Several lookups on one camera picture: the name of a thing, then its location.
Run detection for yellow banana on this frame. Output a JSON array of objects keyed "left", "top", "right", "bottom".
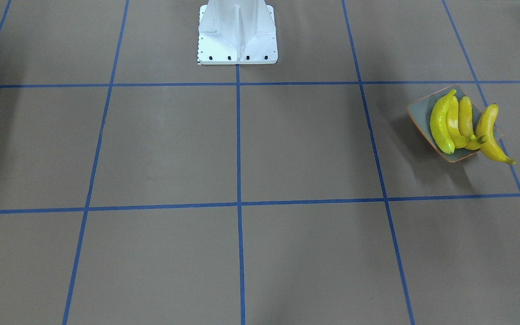
[
  {"left": 446, "top": 95, "right": 476, "bottom": 149},
  {"left": 429, "top": 89, "right": 456, "bottom": 154},
  {"left": 475, "top": 103, "right": 516, "bottom": 165},
  {"left": 458, "top": 96, "right": 489, "bottom": 150}
]

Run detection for grey square plate orange rim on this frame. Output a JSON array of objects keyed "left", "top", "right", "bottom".
[{"left": 407, "top": 86, "right": 497, "bottom": 162}]

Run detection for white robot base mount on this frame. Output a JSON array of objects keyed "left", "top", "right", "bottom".
[{"left": 197, "top": 0, "right": 279, "bottom": 65}]

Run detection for brown paper table cover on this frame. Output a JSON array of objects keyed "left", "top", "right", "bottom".
[{"left": 0, "top": 0, "right": 520, "bottom": 325}]

